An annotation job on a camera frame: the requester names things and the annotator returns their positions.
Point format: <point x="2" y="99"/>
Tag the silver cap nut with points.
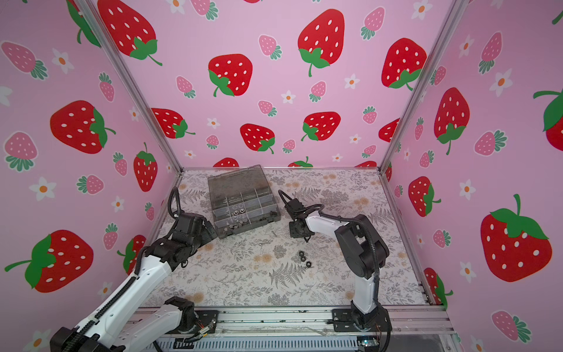
<point x="238" y="214"/>

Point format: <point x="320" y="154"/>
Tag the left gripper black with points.
<point x="206" y="236"/>

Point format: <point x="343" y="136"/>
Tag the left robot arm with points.
<point x="105" y="328"/>

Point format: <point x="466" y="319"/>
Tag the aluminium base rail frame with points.
<point x="406" y="328"/>

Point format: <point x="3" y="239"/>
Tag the clear plastic organizer box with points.
<point x="246" y="189"/>

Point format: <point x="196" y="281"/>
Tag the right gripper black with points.
<point x="300" y="226"/>

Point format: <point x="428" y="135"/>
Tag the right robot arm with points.
<point x="364" y="251"/>

